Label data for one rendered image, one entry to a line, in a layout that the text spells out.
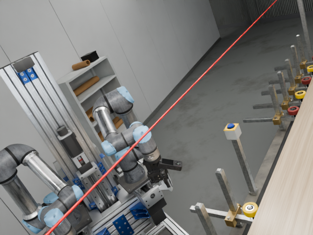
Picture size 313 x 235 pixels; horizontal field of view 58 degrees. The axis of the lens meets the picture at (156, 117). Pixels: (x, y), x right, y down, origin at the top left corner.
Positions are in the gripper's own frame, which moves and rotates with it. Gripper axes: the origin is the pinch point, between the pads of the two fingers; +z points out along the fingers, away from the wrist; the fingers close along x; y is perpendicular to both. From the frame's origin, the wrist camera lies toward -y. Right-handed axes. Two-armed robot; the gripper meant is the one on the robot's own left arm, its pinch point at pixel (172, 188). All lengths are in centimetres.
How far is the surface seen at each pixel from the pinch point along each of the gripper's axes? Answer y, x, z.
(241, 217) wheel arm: -26.3, -10.5, 40.8
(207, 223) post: -10.1, 5.5, 21.8
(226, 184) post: -23.8, -16.3, 20.6
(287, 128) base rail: -81, -100, 54
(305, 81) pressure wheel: -110, -131, 34
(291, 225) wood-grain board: -47, 10, 31
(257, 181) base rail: -42, -49, 53
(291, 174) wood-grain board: -60, -24, 32
